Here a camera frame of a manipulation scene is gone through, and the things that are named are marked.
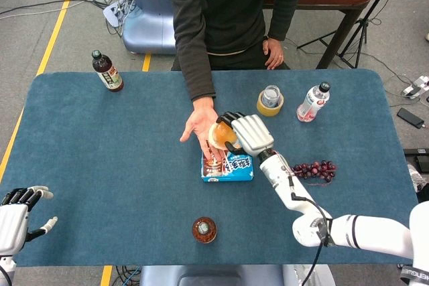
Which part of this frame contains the person right hand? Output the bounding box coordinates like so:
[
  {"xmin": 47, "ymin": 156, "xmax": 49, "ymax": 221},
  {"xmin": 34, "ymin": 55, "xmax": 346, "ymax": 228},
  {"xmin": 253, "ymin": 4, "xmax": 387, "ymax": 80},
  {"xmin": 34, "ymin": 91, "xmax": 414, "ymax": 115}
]
[{"xmin": 179, "ymin": 96, "xmax": 226, "ymax": 163}]

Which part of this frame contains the person left hand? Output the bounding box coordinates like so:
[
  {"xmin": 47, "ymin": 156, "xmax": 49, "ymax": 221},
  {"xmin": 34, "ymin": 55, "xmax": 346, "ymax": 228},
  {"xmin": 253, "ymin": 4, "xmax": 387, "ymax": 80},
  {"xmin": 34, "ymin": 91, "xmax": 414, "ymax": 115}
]
[{"xmin": 262, "ymin": 37, "xmax": 285, "ymax": 70}]

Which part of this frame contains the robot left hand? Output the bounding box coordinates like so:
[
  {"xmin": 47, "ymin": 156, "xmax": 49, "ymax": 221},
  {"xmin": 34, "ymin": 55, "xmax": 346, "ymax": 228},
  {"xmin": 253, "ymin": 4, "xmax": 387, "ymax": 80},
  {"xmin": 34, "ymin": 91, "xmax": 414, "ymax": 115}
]
[{"xmin": 0, "ymin": 185, "xmax": 58, "ymax": 257}]

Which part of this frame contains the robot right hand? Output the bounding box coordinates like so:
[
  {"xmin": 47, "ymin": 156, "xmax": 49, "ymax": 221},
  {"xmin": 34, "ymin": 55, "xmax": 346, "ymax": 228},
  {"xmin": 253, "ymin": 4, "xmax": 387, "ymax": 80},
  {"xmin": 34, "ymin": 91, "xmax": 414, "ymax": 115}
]
[{"xmin": 216, "ymin": 111, "xmax": 275, "ymax": 158}]

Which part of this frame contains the orange round object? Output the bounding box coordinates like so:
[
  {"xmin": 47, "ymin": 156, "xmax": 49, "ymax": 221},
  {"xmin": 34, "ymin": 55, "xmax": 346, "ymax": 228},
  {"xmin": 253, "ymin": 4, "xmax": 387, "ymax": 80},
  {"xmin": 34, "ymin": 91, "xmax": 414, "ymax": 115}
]
[{"xmin": 208, "ymin": 121, "xmax": 239, "ymax": 151}]

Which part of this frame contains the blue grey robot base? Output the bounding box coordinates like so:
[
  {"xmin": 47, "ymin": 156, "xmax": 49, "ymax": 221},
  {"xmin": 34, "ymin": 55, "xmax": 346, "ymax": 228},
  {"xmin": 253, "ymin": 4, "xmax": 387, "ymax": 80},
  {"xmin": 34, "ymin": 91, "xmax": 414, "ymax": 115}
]
[{"xmin": 122, "ymin": 0, "xmax": 177, "ymax": 55}]

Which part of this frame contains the yellow tape roll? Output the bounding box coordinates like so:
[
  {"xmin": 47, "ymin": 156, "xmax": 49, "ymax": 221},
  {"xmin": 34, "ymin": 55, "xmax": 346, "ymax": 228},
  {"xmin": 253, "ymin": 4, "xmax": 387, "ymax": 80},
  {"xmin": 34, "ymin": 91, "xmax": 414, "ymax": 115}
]
[{"xmin": 256, "ymin": 91, "xmax": 285, "ymax": 117}]

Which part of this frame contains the blue cookie box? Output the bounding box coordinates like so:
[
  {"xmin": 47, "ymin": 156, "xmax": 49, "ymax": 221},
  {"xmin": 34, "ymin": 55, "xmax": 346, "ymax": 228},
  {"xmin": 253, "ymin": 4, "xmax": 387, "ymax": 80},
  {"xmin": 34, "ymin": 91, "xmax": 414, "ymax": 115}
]
[{"xmin": 200, "ymin": 147, "xmax": 255, "ymax": 183}]

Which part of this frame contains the clear glass jar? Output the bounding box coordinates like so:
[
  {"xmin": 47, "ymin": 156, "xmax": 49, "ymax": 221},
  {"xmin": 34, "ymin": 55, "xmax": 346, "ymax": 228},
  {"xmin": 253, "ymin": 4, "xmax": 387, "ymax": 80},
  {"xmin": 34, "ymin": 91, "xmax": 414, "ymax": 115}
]
[{"xmin": 261, "ymin": 84, "xmax": 282, "ymax": 109}]

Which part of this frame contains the person left arm dark sleeve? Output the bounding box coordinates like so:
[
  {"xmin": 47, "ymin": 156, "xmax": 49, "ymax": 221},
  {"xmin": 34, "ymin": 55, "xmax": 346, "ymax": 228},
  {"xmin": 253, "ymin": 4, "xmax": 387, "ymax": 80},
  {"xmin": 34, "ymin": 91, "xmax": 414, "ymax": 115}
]
[{"xmin": 267, "ymin": 0, "xmax": 305, "ymax": 42}]

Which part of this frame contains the person arm dark sleeve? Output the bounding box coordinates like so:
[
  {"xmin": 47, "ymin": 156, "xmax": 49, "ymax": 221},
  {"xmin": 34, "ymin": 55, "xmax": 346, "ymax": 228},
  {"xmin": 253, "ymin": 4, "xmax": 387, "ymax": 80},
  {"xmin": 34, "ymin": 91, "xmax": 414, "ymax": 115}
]
[
  {"xmin": 163, "ymin": 0, "xmax": 217, "ymax": 102},
  {"xmin": 267, "ymin": 0, "xmax": 305, "ymax": 42}
]

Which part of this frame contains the person torso dark sweater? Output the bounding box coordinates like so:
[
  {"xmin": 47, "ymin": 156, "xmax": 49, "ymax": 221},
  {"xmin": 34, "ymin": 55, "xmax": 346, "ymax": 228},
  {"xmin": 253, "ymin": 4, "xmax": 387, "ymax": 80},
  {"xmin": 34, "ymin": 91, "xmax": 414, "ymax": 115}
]
[{"xmin": 170, "ymin": 0, "xmax": 291, "ymax": 71}]

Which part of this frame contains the clear drink bottle red label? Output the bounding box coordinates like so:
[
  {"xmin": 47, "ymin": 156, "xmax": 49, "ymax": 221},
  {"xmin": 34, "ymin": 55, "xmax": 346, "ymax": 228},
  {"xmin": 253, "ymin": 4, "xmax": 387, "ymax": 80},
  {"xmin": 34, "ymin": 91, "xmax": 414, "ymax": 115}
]
[{"xmin": 296, "ymin": 81, "xmax": 332, "ymax": 123}]

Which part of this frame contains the dark red grape bunch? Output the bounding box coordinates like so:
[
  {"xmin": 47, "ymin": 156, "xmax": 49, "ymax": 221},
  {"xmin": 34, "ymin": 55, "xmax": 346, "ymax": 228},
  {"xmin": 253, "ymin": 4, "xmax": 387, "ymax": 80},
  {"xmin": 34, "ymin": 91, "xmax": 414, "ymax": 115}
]
[{"xmin": 292, "ymin": 160, "xmax": 337, "ymax": 187}]

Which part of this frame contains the person right arm dark sleeve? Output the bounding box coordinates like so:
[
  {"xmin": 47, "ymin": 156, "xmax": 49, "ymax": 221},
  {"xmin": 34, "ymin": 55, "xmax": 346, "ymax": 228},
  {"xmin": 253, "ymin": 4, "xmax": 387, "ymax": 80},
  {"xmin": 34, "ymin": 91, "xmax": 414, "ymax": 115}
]
[{"xmin": 163, "ymin": 0, "xmax": 217, "ymax": 102}]

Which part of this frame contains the black tripod stand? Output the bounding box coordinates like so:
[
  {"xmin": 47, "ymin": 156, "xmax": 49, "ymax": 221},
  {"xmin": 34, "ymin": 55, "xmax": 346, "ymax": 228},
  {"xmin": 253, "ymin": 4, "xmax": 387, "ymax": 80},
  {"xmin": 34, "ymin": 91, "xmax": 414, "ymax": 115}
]
[{"xmin": 296, "ymin": 0, "xmax": 406, "ymax": 69}]

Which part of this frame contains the brown tea bottle cartoon label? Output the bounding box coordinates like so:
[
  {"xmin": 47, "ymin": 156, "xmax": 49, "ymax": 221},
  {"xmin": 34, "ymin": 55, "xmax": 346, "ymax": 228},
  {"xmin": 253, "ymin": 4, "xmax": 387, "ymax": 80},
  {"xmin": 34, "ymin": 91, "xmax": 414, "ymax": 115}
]
[{"xmin": 91, "ymin": 50, "xmax": 125, "ymax": 93}]

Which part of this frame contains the blue tablecloth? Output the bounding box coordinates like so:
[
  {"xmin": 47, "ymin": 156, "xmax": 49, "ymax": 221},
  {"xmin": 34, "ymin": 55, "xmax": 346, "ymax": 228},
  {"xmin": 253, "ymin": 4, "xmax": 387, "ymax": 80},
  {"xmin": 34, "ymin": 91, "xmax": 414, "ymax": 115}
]
[{"xmin": 0, "ymin": 68, "xmax": 420, "ymax": 267}]

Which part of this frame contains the small brown-lidded jar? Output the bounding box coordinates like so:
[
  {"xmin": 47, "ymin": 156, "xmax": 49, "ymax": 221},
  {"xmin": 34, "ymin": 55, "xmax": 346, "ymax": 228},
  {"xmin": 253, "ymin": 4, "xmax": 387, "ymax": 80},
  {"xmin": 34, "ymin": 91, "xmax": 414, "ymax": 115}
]
[{"xmin": 191, "ymin": 216, "xmax": 218, "ymax": 244}]

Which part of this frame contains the white power strip with plugs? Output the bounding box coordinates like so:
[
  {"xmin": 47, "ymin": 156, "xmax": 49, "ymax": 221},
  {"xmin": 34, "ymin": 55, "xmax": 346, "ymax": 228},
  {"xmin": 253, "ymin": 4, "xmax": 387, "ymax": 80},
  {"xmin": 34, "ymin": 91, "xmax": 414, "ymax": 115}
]
[{"xmin": 401, "ymin": 76, "xmax": 429, "ymax": 99}]

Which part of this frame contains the grey robot torso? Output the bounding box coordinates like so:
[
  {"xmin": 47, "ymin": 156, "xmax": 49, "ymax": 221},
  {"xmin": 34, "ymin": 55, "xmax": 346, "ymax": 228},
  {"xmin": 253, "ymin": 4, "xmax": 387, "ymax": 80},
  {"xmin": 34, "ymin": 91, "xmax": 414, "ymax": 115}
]
[{"xmin": 139, "ymin": 264, "xmax": 336, "ymax": 286}]

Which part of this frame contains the black smartphone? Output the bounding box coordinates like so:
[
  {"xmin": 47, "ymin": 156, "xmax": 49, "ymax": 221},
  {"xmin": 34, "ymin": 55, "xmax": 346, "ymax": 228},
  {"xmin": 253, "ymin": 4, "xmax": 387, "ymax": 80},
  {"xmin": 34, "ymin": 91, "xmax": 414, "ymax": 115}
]
[{"xmin": 397, "ymin": 107, "xmax": 426, "ymax": 129}]

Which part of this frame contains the black flat box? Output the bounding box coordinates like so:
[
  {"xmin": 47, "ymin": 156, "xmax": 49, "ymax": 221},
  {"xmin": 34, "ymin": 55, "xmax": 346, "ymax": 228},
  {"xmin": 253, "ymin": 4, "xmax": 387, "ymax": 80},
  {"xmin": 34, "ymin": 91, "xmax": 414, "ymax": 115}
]
[{"xmin": 404, "ymin": 147, "xmax": 429, "ymax": 166}]

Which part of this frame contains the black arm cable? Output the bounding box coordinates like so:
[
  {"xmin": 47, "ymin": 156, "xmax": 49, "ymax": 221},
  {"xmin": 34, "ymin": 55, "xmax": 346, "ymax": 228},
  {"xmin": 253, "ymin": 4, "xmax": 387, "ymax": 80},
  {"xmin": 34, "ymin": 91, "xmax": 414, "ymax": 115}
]
[{"xmin": 288, "ymin": 175, "xmax": 334, "ymax": 286}]

